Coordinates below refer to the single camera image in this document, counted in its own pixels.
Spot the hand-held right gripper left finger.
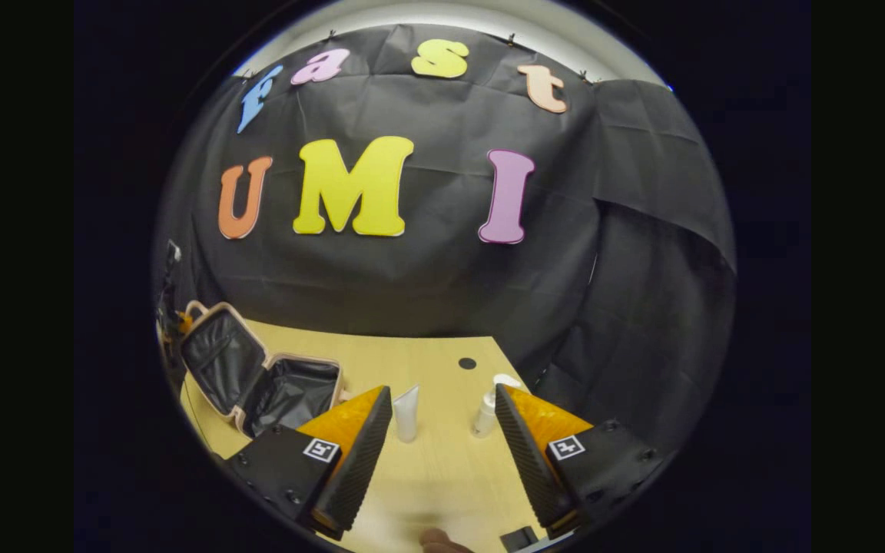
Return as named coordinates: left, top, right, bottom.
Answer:
left=224, top=386, right=394, bottom=541

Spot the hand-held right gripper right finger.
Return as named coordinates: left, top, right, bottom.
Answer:
left=494, top=383, right=670, bottom=540

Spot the beige pink suitcase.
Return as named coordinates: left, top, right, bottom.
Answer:
left=179, top=300, right=351, bottom=439

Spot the white pump bottle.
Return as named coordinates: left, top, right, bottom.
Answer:
left=470, top=373, right=524, bottom=439

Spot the white squeeze tube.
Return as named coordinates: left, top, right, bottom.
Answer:
left=392, top=384, right=421, bottom=444

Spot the black backdrop cloth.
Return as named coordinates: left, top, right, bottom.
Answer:
left=152, top=23, right=737, bottom=462

